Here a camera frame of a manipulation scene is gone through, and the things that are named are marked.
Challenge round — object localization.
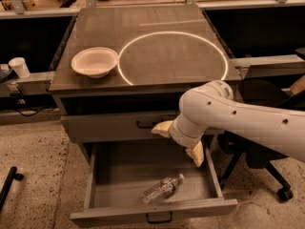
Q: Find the black drawer handle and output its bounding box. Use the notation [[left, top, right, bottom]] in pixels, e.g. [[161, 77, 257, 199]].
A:
[[135, 120, 160, 129], [146, 212, 173, 224]]

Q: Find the black cable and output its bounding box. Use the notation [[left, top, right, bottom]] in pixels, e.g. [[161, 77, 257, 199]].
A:
[[9, 91, 49, 117]]

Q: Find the black lower drawer handle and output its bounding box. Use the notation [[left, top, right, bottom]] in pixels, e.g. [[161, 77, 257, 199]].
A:
[[146, 212, 173, 224]]

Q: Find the white paper cup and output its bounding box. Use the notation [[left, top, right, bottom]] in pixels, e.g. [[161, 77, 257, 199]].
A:
[[9, 57, 30, 78]]

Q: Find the white paper bowl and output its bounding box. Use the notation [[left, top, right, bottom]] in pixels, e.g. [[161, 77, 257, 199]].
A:
[[71, 47, 118, 78]]

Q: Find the black upper drawer handle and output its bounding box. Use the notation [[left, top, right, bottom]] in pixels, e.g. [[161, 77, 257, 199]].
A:
[[135, 120, 160, 129]]

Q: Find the dark plate at left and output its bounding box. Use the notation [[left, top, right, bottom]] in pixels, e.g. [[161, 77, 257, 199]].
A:
[[0, 68, 13, 83]]

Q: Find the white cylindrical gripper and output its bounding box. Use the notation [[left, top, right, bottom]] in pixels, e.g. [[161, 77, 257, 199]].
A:
[[151, 114, 204, 167]]

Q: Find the black pole on floor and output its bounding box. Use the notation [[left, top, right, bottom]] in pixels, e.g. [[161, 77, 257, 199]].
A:
[[0, 166, 24, 212]]

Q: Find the grey drawer cabinet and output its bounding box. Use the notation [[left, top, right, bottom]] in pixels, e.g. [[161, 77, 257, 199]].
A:
[[48, 4, 246, 164]]

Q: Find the grey open lower drawer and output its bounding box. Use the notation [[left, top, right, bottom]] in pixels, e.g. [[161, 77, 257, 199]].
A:
[[71, 138, 237, 227]]

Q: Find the grey upper drawer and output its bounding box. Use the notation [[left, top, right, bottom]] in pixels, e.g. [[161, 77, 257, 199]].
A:
[[60, 110, 225, 144]]

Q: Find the clear plastic water bottle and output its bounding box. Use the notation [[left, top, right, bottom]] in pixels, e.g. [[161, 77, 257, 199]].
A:
[[141, 174, 184, 205]]

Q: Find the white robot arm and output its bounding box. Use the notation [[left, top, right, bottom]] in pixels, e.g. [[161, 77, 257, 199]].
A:
[[152, 80, 305, 166]]

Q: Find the black office chair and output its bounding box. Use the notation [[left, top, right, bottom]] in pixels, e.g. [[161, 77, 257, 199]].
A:
[[218, 79, 305, 202]]

